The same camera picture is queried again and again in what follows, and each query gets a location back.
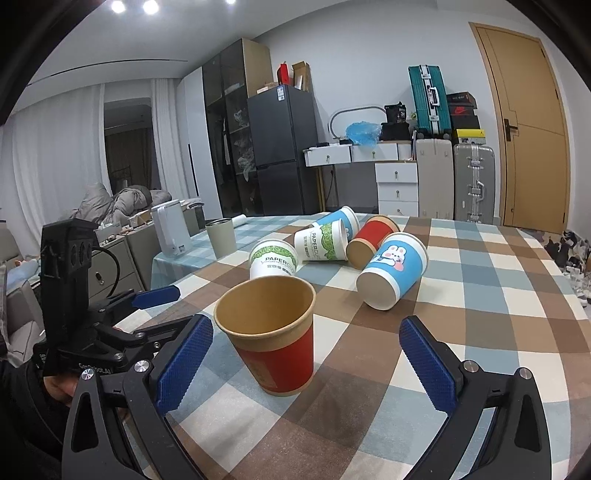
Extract white green paper cup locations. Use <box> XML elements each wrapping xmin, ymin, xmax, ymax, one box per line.
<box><xmin>294</xmin><ymin>219</ymin><xmax>348</xmax><ymax>262</ymax></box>
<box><xmin>249</xmin><ymin>240</ymin><xmax>300</xmax><ymax>280</ymax></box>

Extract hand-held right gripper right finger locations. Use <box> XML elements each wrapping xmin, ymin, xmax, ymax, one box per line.
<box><xmin>398</xmin><ymin>315</ymin><xmax>550</xmax><ymax>480</ymax></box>

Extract white desk drawers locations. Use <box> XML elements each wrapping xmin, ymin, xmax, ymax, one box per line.
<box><xmin>303</xmin><ymin>142</ymin><xmax>411</xmax><ymax>168</ymax></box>

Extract black white patterned cloth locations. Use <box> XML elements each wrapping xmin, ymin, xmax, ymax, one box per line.
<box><xmin>545</xmin><ymin>229</ymin><xmax>591</xmax><ymax>308</ymax></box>

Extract red paper cup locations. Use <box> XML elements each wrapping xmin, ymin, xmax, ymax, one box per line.
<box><xmin>345</xmin><ymin>215</ymin><xmax>400</xmax><ymax>270</ymax></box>
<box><xmin>213</xmin><ymin>277</ymin><xmax>317</xmax><ymax>397</ymax></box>

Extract black bag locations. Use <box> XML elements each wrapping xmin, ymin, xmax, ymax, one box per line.
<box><xmin>381</xmin><ymin>104</ymin><xmax>411</xmax><ymax>140</ymax></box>

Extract person's left forearm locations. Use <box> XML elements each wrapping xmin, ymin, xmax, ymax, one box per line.
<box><xmin>0</xmin><ymin>360</ymin><xmax>70</xmax><ymax>480</ymax></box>

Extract black refrigerator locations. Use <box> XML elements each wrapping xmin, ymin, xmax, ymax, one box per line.
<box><xmin>247</xmin><ymin>84</ymin><xmax>321</xmax><ymax>217</ymax></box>

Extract white electric kettle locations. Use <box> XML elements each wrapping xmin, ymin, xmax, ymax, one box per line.
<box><xmin>151</xmin><ymin>199</ymin><xmax>192</xmax><ymax>256</ymax></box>

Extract wooden door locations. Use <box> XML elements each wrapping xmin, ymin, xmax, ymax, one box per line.
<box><xmin>468</xmin><ymin>22</ymin><xmax>571</xmax><ymax>232</ymax></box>

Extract grey side cabinet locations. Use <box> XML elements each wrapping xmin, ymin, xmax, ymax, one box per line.
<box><xmin>92</xmin><ymin>226</ymin><xmax>158</xmax><ymax>301</ymax></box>

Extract white wardrobe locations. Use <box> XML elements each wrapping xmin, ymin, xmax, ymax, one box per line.
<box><xmin>178</xmin><ymin>66</ymin><xmax>211</xmax><ymax>222</ymax></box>

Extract blue bunny paper cup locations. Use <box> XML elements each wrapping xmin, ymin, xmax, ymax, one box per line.
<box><xmin>355</xmin><ymin>232</ymin><xmax>429</xmax><ymax>311</ymax></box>

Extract grey-green tumbler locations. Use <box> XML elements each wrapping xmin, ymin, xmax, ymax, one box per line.
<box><xmin>205</xmin><ymin>219</ymin><xmax>237</xmax><ymax>258</ymax></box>

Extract silver suitcase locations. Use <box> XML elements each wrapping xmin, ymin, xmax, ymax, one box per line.
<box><xmin>452</xmin><ymin>143</ymin><xmax>497</xmax><ymax>224</ymax></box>

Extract dark glass cabinet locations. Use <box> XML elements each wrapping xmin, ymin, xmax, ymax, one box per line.
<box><xmin>203</xmin><ymin>38</ymin><xmax>273</xmax><ymax>217</ymax></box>

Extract light blue checkered cloth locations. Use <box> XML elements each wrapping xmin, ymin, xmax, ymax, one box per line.
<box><xmin>151</xmin><ymin>215</ymin><xmax>296</xmax><ymax>289</ymax></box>

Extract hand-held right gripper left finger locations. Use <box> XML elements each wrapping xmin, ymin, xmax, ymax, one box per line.
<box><xmin>62</xmin><ymin>314</ymin><xmax>214</xmax><ymax>480</ymax></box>

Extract teal suitcase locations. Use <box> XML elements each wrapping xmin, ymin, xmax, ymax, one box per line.
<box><xmin>408</xmin><ymin>65</ymin><xmax>452</xmax><ymax>139</ymax></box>

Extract white sheer curtain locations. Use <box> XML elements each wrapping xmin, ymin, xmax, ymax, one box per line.
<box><xmin>150</xmin><ymin>78</ymin><xmax>188</xmax><ymax>204</ymax></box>
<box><xmin>0</xmin><ymin>83</ymin><xmax>107</xmax><ymax>222</ymax></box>

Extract blue plastic bag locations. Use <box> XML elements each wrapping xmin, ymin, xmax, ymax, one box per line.
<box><xmin>346</xmin><ymin>121</ymin><xmax>382</xmax><ymax>147</ymax></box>

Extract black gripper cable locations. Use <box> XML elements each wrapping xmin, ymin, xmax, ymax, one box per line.
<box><xmin>90</xmin><ymin>247</ymin><xmax>121</xmax><ymax>298</ymax></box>

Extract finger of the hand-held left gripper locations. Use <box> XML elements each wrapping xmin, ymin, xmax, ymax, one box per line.
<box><xmin>90</xmin><ymin>285</ymin><xmax>181</xmax><ymax>324</ymax></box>
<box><xmin>112</xmin><ymin>318</ymin><xmax>197</xmax><ymax>365</ymax></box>

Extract white drawer cabinet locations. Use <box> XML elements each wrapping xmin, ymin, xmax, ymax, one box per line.
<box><xmin>375</xmin><ymin>161</ymin><xmax>419</xmax><ymax>217</ymax></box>

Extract grey padded jacket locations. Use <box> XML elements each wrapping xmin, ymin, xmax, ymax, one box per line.
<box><xmin>69</xmin><ymin>182</ymin><xmax>178</xmax><ymax>222</ymax></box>

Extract person's left hand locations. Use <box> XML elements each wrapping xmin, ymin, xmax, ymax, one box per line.
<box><xmin>44</xmin><ymin>376</ymin><xmax>81</xmax><ymax>403</ymax></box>

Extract brown blue checkered tablecloth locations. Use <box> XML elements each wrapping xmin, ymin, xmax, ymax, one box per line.
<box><xmin>113</xmin><ymin>213</ymin><xmax>591</xmax><ymax>480</ymax></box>

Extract beige suitcase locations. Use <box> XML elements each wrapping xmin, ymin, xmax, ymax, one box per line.
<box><xmin>414</xmin><ymin>137</ymin><xmax>455</xmax><ymax>221</ymax></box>

